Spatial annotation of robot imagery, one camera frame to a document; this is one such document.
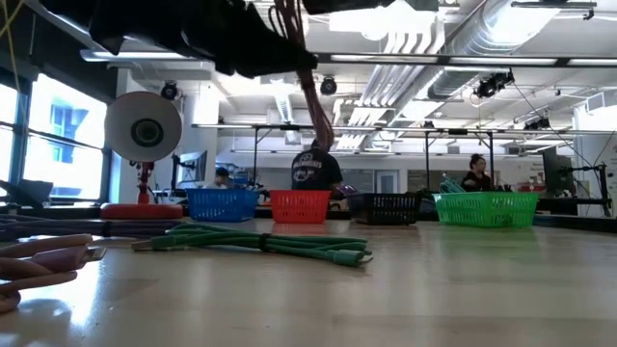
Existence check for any red plastic basket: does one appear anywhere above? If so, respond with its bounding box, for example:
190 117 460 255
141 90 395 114
268 189 333 225

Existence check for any silver ventilation duct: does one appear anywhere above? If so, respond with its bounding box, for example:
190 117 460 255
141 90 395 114
423 0 565 100

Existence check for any black plastic basket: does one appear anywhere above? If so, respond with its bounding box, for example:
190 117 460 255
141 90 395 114
345 192 423 227

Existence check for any pink USB cable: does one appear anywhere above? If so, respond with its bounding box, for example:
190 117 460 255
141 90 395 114
0 233 107 314
272 0 336 151

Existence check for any black background device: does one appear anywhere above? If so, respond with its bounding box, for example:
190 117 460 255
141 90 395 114
0 177 54 209

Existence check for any purple USB cable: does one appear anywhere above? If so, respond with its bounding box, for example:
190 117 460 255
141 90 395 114
0 217 182 242

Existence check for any black background workstation frame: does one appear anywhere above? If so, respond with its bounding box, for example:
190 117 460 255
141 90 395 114
192 122 617 194

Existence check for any black computer monitor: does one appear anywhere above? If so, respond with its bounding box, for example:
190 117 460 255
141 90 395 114
174 149 209 190
542 147 575 194

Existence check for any green plastic basket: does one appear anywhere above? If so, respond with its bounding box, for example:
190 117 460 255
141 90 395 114
432 191 540 229

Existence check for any blue plastic basket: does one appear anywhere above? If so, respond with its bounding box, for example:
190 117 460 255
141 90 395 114
185 187 260 223

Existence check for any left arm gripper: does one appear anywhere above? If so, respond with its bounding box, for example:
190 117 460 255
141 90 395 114
120 0 319 79

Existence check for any black background stand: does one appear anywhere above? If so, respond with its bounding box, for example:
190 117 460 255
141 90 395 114
558 162 613 218

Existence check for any green USB cable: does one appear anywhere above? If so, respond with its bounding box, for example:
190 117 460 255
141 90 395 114
130 222 374 269

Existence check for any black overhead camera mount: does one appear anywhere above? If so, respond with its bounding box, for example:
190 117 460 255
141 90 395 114
472 69 516 100

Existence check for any overhead LED light bar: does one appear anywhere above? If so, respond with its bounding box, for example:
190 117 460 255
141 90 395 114
79 47 617 68

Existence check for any person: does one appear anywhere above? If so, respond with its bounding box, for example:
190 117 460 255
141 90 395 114
202 166 232 190
290 138 344 192
460 152 494 193

